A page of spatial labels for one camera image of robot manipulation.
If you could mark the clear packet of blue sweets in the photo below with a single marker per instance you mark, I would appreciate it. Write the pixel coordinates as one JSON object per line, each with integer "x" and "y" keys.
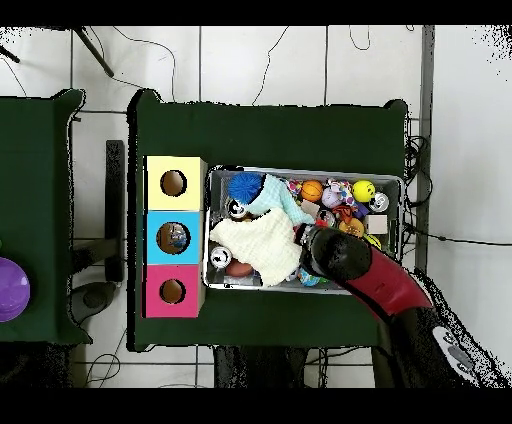
{"x": 178, "y": 236}

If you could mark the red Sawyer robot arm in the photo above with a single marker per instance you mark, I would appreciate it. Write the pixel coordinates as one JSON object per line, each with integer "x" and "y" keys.
{"x": 384, "y": 280}

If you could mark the wooden box with three holes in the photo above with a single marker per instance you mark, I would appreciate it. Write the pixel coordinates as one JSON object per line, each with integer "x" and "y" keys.
{"x": 156, "y": 248}

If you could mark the mint waffle cloth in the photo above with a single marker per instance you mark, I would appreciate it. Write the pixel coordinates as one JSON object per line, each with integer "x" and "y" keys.
{"x": 276, "y": 196}

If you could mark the blue furry monster toy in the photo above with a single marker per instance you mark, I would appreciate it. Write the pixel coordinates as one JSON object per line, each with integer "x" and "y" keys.
{"x": 244, "y": 188}

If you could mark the cream waffle cloth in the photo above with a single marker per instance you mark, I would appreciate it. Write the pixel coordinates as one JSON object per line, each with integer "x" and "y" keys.
{"x": 264, "y": 244}

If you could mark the small orange basketball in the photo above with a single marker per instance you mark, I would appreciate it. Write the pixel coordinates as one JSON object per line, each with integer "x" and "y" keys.
{"x": 311, "y": 190}

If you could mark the small white baseball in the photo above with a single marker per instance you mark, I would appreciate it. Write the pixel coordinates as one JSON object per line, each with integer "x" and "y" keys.
{"x": 330, "y": 198}

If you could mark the blue green globe ball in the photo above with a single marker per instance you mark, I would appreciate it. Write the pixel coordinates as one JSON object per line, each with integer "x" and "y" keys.
{"x": 307, "y": 279}

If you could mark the toy hamburger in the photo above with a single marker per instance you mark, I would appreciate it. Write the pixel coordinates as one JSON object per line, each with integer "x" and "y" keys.
{"x": 354, "y": 226}

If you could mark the yellow smiley ball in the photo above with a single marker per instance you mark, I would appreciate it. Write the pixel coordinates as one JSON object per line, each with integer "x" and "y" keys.
{"x": 364, "y": 191}

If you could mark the plain wooden cube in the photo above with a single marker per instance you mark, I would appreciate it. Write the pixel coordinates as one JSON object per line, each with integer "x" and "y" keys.
{"x": 376, "y": 224}

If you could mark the grey stand foot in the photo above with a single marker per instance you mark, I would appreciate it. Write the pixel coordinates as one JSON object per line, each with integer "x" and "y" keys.
{"x": 92, "y": 298}

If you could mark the dark green side table cloth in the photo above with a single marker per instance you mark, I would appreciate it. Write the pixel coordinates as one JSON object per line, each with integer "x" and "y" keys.
{"x": 36, "y": 180}

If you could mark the black tripod leg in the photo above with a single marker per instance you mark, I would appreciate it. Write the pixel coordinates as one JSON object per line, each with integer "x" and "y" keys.
{"x": 94, "y": 50}
{"x": 8, "y": 54}

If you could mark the purple bowl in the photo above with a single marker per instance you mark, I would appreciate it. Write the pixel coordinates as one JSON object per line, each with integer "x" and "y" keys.
{"x": 12, "y": 288}

